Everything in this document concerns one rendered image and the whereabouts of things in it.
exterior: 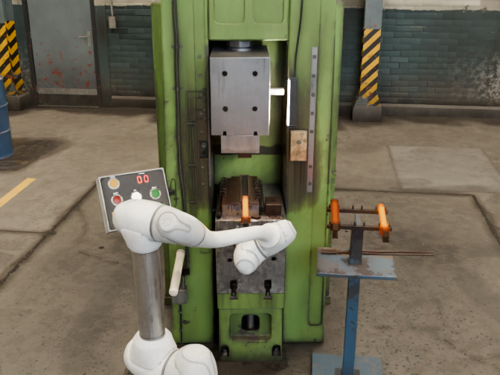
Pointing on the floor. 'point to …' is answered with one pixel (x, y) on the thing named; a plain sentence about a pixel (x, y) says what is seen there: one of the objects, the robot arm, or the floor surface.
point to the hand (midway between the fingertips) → (245, 224)
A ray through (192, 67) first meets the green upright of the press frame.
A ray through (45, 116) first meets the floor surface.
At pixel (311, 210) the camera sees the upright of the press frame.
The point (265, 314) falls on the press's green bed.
